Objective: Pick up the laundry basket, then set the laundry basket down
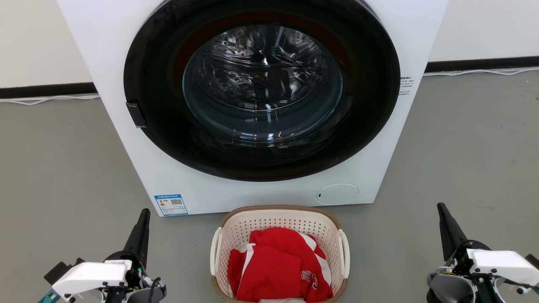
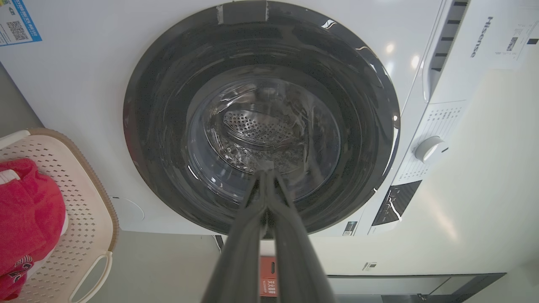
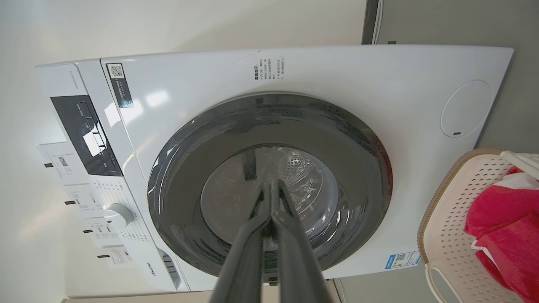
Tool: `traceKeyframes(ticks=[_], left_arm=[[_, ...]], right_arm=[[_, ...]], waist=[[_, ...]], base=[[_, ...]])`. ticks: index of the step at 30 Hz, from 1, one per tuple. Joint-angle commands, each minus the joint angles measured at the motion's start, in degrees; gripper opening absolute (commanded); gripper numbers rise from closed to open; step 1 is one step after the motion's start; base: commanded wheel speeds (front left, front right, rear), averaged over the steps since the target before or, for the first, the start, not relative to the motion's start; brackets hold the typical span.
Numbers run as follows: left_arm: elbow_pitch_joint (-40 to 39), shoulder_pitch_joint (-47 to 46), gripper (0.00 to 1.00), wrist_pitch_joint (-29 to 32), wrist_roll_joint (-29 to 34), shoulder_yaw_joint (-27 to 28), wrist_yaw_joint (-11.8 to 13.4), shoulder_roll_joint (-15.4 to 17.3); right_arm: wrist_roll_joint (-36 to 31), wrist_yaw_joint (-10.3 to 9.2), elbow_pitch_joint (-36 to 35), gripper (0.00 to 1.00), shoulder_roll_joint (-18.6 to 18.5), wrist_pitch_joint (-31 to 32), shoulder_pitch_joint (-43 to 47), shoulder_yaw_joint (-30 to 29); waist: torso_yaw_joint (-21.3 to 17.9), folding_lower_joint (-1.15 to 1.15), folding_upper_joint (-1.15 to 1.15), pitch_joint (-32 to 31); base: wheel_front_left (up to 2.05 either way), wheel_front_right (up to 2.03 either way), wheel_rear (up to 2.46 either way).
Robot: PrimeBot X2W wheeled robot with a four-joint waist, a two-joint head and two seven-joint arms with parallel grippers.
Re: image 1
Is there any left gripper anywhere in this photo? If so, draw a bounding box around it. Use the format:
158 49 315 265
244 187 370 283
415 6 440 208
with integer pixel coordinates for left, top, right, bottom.
104 208 153 303

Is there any blue energy label sticker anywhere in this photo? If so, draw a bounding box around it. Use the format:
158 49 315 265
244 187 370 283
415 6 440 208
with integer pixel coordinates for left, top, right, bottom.
154 194 189 217

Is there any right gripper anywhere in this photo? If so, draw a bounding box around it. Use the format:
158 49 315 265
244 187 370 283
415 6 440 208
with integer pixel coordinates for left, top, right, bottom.
437 202 504 303

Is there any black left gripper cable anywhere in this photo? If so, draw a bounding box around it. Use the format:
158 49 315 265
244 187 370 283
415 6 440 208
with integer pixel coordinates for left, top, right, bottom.
147 276 162 303

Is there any cream perforated laundry basket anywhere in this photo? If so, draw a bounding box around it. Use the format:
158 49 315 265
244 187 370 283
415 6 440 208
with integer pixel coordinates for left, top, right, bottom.
210 205 351 303

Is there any white front-load washing machine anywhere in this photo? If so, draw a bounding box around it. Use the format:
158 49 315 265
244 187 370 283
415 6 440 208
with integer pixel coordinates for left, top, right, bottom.
57 0 449 217

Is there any black door handle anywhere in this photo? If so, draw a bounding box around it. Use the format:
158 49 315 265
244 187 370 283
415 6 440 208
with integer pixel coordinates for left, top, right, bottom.
126 101 147 128

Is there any round white filter cover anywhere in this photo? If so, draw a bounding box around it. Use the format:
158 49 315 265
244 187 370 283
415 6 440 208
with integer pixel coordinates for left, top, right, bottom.
316 183 360 206

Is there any round black washer door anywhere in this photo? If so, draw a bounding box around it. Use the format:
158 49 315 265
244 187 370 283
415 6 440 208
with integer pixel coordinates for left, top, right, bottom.
123 0 401 182

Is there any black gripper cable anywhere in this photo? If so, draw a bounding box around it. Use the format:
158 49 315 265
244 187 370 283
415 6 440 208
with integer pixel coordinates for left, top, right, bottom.
492 274 539 292
147 276 162 303

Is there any red and white garment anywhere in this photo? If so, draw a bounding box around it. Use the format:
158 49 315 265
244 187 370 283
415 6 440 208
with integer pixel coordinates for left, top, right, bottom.
227 227 334 303

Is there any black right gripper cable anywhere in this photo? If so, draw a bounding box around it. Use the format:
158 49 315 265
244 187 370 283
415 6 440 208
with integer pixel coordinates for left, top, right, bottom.
492 274 539 292

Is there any white floor cable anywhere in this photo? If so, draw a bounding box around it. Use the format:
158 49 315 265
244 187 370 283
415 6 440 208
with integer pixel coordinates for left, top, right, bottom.
423 66 539 77
0 94 101 106

